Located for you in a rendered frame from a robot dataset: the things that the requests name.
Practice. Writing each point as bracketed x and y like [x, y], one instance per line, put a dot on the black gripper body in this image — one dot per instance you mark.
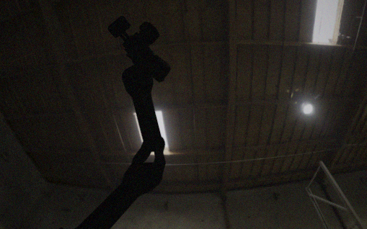
[118, 28]

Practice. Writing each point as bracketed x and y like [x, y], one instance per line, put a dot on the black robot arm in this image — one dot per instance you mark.
[140, 177]

